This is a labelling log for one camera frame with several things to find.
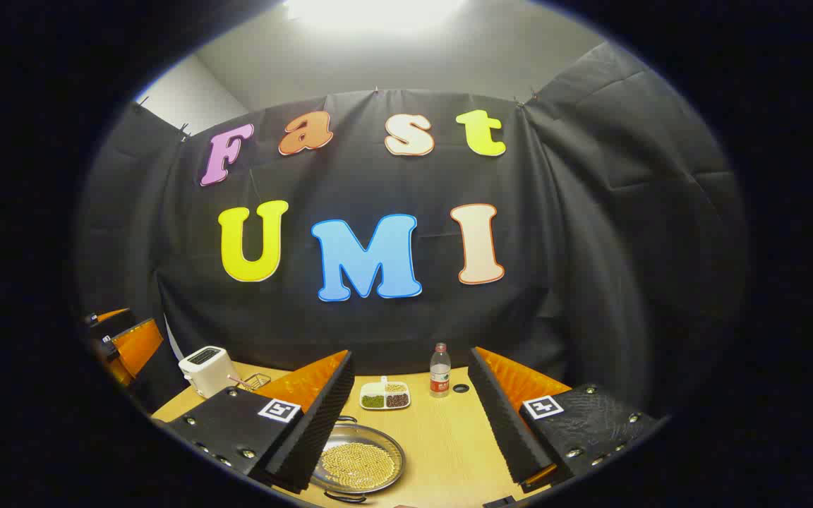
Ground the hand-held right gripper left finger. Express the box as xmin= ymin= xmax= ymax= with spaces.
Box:
xmin=163 ymin=349 xmax=356 ymax=495

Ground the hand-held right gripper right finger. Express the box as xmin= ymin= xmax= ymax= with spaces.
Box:
xmin=468 ymin=346 xmax=668 ymax=495

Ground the stainless steel pot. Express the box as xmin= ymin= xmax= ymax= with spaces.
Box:
xmin=310 ymin=415 xmax=406 ymax=504

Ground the pile of yellow soybeans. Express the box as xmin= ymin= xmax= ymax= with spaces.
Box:
xmin=320 ymin=442 xmax=397 ymax=490

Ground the white toaster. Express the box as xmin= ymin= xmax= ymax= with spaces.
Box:
xmin=179 ymin=346 xmax=241 ymax=399

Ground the white divided dish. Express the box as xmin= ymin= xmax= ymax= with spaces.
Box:
xmin=359 ymin=376 xmax=411 ymax=411

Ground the clear water bottle red label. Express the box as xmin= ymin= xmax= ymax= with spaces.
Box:
xmin=430 ymin=343 xmax=452 ymax=399

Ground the ceiling light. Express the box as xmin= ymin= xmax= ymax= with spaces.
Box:
xmin=283 ymin=0 xmax=467 ymax=32

